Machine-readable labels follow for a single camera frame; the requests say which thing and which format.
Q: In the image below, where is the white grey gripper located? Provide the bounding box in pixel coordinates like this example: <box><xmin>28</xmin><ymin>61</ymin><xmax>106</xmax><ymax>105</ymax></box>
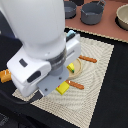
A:
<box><xmin>32</xmin><ymin>66</ymin><xmax>69</xmax><ymax>101</ymax></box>

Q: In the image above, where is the yellow butter box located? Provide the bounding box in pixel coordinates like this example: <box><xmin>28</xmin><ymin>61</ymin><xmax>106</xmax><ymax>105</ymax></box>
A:
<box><xmin>56</xmin><ymin>82</ymin><xmax>69</xmax><ymax>95</ymax></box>

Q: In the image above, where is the yellow toy banana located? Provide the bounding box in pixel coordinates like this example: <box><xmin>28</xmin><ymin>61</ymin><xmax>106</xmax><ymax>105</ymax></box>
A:
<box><xmin>67</xmin><ymin>63</ymin><xmax>75</xmax><ymax>73</ymax></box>

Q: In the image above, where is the orange bread loaf toy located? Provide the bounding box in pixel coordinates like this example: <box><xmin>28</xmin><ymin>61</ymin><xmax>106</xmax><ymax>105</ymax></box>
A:
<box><xmin>0</xmin><ymin>69</ymin><xmax>11</xmax><ymax>83</ymax></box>

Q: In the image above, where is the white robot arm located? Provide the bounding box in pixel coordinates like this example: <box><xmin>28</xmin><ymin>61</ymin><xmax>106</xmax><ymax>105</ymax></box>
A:
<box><xmin>0</xmin><ymin>0</ymin><xmax>81</xmax><ymax>103</ymax></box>

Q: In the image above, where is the round wooden plate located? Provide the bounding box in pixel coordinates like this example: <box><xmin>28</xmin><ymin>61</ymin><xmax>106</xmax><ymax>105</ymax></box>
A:
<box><xmin>67</xmin><ymin>58</ymin><xmax>82</xmax><ymax>79</ymax></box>

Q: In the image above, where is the beige woven placemat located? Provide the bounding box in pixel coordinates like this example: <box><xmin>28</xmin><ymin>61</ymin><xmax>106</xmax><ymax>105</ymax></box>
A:
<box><xmin>12</xmin><ymin>32</ymin><xmax>115</xmax><ymax>128</ymax></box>

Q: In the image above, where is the salmon pink board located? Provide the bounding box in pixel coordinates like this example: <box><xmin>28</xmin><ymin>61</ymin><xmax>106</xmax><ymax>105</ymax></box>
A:
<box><xmin>66</xmin><ymin>1</ymin><xmax>128</xmax><ymax>42</ymax></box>

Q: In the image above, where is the dark grey pot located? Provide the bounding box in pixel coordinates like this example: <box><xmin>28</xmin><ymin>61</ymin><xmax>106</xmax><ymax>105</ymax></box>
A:
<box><xmin>81</xmin><ymin>0</ymin><xmax>106</xmax><ymax>25</ymax></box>

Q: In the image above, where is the beige bowl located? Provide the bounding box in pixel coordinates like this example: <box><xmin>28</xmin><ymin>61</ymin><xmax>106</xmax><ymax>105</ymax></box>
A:
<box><xmin>116</xmin><ymin>4</ymin><xmax>128</xmax><ymax>30</ymax></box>

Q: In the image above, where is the fork with wooden handle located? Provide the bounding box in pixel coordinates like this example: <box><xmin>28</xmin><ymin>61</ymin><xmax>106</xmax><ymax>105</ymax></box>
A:
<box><xmin>65</xmin><ymin>80</ymin><xmax>84</xmax><ymax>90</ymax></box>

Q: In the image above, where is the knife with wooden handle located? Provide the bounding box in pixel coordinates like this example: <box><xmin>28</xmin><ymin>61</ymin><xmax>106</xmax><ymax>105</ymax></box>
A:
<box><xmin>79</xmin><ymin>55</ymin><xmax>97</xmax><ymax>63</ymax></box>

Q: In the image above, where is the grey pan with handle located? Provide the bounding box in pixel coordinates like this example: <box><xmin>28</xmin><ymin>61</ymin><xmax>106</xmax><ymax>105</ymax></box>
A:
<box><xmin>64</xmin><ymin>1</ymin><xmax>77</xmax><ymax>19</ymax></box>

